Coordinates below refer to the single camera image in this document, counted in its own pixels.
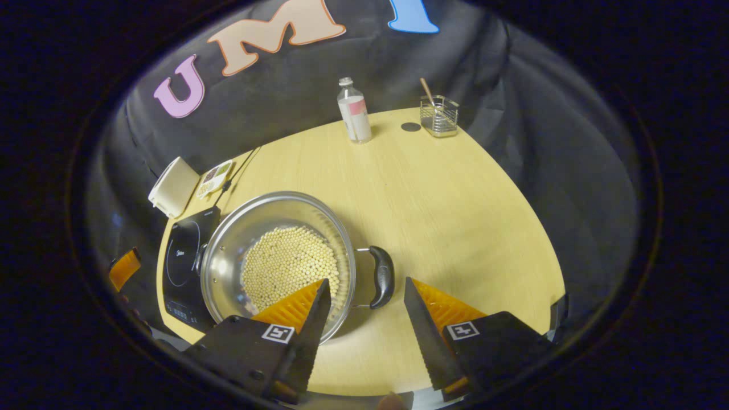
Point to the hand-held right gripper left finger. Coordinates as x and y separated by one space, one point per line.
307 347

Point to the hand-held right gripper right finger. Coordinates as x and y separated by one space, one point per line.
430 341

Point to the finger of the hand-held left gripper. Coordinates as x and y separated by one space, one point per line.
125 269

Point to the black induction cooktop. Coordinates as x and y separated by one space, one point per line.
182 267

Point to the stainless steel pot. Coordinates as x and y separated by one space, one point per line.
228 256

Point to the pile of soybeans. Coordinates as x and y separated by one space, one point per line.
285 262

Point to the white toaster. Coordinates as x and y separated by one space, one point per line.
173 187

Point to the white divided bean dish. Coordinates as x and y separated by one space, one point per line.
215 178

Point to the clear glass holder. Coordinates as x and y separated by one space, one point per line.
439 118

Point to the clear bottle with pink label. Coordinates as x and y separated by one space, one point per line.
356 114

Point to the wooden stick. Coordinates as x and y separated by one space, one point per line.
427 90

